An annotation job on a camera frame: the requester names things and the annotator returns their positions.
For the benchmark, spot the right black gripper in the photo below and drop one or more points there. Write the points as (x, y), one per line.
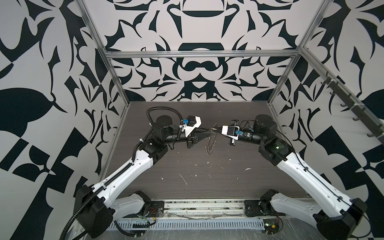
(232, 142)

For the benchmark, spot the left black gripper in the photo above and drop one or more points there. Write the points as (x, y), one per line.
(194, 139)

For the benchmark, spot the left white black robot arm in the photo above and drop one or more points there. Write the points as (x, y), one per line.
(96, 206)

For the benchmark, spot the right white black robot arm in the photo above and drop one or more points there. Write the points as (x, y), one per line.
(334, 214)

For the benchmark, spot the left electronics board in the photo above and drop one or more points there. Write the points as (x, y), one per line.
(143, 223)

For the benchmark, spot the electronics board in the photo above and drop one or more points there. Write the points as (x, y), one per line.
(143, 223)
(273, 226)

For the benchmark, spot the right electronics board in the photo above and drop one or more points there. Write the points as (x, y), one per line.
(273, 226)

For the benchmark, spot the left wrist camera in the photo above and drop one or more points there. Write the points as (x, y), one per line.
(189, 124)

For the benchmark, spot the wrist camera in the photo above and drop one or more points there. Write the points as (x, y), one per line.
(232, 131)
(189, 124)

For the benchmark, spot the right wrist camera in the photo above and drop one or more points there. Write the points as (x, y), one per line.
(232, 131)

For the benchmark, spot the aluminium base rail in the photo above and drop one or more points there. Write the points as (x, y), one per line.
(198, 209)

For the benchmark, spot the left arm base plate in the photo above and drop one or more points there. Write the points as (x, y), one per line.
(153, 208)

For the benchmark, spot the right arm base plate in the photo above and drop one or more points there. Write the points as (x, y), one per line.
(259, 208)

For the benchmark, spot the white slotted cable duct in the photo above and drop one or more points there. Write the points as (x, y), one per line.
(204, 224)

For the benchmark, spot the wall hook rail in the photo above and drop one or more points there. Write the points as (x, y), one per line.
(351, 102)

